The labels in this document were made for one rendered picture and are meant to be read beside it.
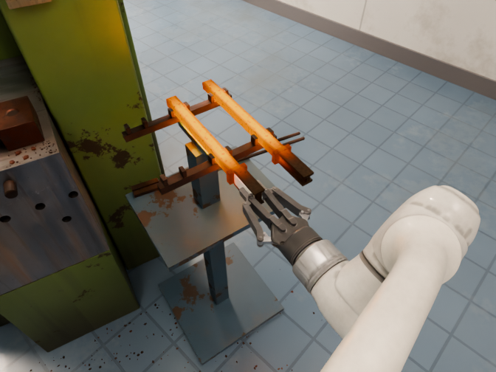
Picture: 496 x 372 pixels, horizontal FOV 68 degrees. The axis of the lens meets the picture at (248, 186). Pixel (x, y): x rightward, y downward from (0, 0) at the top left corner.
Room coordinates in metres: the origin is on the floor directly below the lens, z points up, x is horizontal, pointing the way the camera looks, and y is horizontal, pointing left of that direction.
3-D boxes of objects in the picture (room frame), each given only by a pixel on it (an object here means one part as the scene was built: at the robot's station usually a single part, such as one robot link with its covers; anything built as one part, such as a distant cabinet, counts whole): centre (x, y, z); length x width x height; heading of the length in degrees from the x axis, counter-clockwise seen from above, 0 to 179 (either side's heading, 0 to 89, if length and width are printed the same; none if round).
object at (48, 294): (0.82, 0.76, 0.23); 0.56 x 0.38 x 0.47; 29
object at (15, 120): (0.74, 0.58, 0.95); 0.12 x 0.09 x 0.07; 29
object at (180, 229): (0.71, 0.12, 0.67); 0.40 x 0.30 x 0.02; 124
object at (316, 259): (0.34, -0.13, 0.94); 0.09 x 0.06 x 0.09; 124
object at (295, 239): (0.40, -0.09, 0.94); 0.09 x 0.08 x 0.07; 34
